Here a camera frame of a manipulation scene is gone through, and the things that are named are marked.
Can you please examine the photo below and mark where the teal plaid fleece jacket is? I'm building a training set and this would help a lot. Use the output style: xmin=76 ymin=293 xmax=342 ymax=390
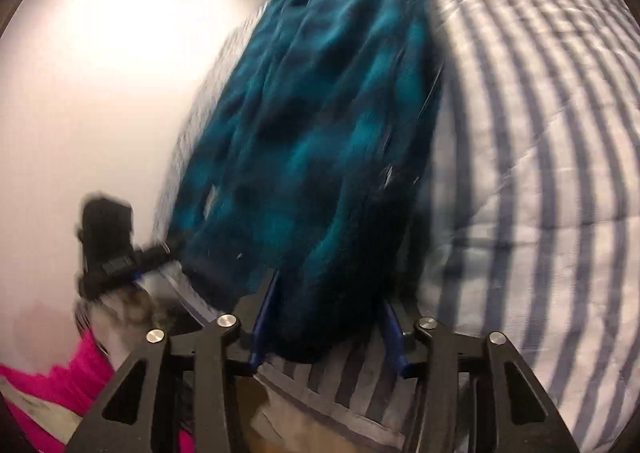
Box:
xmin=167 ymin=0 xmax=447 ymax=365

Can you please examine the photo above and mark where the white and grey fluffy cloth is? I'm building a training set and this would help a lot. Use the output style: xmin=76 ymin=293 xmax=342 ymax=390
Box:
xmin=74 ymin=280 xmax=206 ymax=364

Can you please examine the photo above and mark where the pink cloth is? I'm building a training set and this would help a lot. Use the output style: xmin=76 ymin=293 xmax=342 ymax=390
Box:
xmin=0 ymin=328 xmax=197 ymax=453

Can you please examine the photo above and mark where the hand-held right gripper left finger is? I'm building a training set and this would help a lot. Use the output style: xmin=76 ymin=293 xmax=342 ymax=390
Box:
xmin=65 ymin=268 xmax=280 ymax=453

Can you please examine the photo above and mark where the grey striped bed cover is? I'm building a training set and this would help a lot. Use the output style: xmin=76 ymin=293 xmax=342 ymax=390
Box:
xmin=155 ymin=0 xmax=640 ymax=453

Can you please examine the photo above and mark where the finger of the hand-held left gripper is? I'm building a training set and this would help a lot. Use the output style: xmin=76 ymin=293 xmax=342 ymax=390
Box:
xmin=131 ymin=237 xmax=187 ymax=281

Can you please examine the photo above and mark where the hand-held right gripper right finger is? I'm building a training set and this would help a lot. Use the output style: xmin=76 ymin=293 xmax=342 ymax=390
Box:
xmin=382 ymin=299 xmax=583 ymax=453

